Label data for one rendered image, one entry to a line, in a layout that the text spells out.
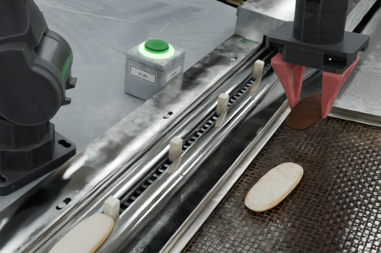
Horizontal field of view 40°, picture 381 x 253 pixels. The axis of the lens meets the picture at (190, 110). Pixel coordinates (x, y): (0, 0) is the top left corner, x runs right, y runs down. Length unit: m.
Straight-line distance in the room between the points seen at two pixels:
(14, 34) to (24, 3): 0.03
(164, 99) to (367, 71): 0.46
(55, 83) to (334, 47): 0.31
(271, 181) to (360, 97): 0.43
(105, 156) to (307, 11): 0.30
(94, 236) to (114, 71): 0.42
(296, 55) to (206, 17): 0.59
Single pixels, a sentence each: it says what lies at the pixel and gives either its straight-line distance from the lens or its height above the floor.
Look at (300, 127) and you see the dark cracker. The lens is 0.62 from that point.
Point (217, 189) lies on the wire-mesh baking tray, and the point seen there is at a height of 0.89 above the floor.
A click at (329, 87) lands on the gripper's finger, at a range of 0.61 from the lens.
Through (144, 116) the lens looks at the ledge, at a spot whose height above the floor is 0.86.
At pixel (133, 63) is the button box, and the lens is 0.83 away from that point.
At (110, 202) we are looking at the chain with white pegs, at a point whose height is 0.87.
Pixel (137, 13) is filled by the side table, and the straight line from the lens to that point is 1.15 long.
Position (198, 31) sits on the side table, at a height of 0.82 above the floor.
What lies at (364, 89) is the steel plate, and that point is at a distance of 1.01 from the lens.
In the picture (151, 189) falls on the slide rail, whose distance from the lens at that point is 0.64.
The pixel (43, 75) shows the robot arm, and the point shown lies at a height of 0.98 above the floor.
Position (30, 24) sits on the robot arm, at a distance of 0.59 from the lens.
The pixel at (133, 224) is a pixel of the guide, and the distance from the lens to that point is 0.58.
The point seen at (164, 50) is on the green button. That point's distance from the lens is 0.82.
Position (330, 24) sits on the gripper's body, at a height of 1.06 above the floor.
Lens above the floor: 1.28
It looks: 33 degrees down
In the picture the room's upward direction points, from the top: 8 degrees clockwise
